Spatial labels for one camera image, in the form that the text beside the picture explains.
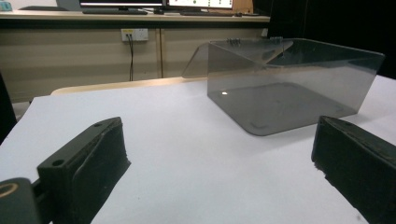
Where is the grey transparent lidded box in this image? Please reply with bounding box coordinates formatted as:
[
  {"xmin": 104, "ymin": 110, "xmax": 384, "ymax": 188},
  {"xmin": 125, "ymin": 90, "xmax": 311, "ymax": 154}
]
[{"xmin": 181, "ymin": 35, "xmax": 387, "ymax": 137}]

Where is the black curtain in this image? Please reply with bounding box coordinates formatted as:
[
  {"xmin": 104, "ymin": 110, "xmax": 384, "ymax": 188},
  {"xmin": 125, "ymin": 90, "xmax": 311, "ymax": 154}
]
[{"xmin": 252, "ymin": 0, "xmax": 396, "ymax": 80}]

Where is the white table board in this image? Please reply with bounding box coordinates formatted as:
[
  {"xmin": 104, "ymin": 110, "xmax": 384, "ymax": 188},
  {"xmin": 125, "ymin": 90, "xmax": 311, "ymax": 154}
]
[{"xmin": 0, "ymin": 74, "xmax": 396, "ymax": 224}]

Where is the brown cardboard box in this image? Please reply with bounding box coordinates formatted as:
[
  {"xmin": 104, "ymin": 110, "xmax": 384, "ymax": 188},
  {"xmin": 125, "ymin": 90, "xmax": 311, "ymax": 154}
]
[{"xmin": 232, "ymin": 0, "xmax": 254, "ymax": 15}]

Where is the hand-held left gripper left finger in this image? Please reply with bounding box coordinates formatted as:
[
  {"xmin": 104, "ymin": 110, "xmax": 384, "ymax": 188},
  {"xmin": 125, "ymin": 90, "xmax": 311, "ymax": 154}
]
[{"xmin": 36, "ymin": 116, "xmax": 132, "ymax": 224}]

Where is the black keyboard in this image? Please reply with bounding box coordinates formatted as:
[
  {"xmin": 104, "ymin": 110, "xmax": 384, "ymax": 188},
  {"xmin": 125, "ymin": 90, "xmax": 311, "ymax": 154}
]
[
  {"xmin": 81, "ymin": 7, "xmax": 149, "ymax": 16},
  {"xmin": 179, "ymin": 10, "xmax": 243, "ymax": 18}
]

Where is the beige desk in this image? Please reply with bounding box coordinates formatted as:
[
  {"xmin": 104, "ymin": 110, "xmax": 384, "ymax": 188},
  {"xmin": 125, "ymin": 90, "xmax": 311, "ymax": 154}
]
[{"xmin": 0, "ymin": 8, "xmax": 272, "ymax": 105}]

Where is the black socket cable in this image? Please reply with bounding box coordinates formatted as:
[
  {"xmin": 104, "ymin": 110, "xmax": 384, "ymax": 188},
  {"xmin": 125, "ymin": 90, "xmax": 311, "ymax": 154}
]
[{"xmin": 126, "ymin": 33, "xmax": 135, "ymax": 82}]

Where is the computer monitor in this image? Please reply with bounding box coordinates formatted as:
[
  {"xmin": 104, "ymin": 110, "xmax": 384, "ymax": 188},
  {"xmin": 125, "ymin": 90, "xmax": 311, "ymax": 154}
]
[
  {"xmin": 167, "ymin": 0, "xmax": 234, "ymax": 10},
  {"xmin": 78, "ymin": 0, "xmax": 164, "ymax": 8}
]

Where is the white wall socket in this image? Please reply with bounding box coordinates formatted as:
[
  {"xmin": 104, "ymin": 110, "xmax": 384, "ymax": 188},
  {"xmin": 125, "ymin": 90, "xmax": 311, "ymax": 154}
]
[{"xmin": 120, "ymin": 27, "xmax": 149, "ymax": 43}]

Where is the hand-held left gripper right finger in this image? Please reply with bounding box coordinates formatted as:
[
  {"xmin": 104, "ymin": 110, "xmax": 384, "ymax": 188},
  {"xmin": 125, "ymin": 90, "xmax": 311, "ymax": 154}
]
[{"xmin": 310, "ymin": 115, "xmax": 396, "ymax": 224}]

